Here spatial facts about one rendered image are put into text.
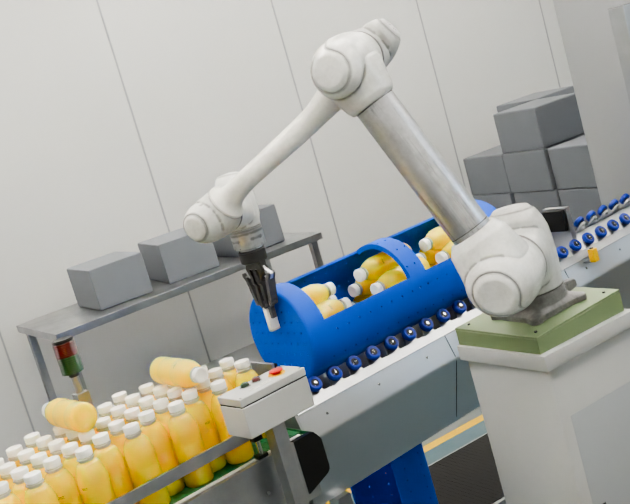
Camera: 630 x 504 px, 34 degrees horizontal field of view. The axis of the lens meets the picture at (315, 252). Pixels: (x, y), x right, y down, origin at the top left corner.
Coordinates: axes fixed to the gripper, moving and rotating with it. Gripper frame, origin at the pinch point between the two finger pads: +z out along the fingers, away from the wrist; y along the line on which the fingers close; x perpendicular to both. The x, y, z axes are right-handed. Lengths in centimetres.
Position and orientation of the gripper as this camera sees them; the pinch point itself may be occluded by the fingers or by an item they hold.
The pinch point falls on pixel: (271, 317)
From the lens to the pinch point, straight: 284.8
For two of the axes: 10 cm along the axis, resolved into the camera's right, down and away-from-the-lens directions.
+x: 7.4, -3.2, 5.9
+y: 6.1, -0.3, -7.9
